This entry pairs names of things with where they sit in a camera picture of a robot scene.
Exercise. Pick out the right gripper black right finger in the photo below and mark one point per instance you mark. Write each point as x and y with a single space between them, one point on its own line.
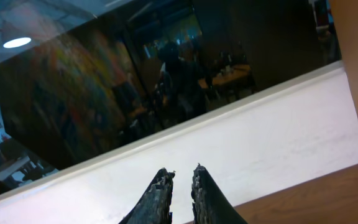
210 206

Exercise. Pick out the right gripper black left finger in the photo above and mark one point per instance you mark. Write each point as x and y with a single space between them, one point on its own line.
154 205

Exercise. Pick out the dark glass window panel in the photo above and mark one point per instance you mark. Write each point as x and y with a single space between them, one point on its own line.
146 66

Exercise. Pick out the round ceiling lamp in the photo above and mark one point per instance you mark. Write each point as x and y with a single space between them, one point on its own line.
18 42

